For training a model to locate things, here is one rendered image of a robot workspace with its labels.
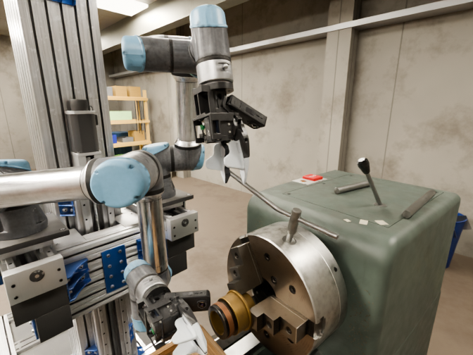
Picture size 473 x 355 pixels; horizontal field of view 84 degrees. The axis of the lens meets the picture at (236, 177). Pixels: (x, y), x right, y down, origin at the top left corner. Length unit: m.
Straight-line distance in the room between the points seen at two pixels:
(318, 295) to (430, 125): 3.11
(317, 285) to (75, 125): 0.95
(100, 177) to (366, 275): 0.65
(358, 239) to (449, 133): 2.94
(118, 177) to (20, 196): 0.26
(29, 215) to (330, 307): 0.89
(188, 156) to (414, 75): 2.95
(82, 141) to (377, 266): 1.02
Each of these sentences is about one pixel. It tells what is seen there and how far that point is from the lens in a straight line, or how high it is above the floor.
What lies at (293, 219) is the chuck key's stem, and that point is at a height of 1.30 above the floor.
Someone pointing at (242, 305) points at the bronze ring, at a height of 1.11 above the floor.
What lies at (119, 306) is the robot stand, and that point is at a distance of 1.45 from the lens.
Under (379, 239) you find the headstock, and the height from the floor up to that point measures 1.25.
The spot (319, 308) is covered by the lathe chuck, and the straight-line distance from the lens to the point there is 0.64.
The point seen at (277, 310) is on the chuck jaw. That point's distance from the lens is 0.67.
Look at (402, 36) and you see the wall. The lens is 3.74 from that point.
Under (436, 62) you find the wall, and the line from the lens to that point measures 3.62.
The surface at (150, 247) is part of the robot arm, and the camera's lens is 0.88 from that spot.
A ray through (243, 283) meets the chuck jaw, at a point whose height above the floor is 1.13.
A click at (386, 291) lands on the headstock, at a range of 0.73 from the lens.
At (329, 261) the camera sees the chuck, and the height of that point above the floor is 1.19.
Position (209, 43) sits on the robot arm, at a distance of 0.58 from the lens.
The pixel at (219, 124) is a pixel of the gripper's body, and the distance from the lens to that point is 0.54.
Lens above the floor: 1.54
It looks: 15 degrees down
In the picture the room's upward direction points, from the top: straight up
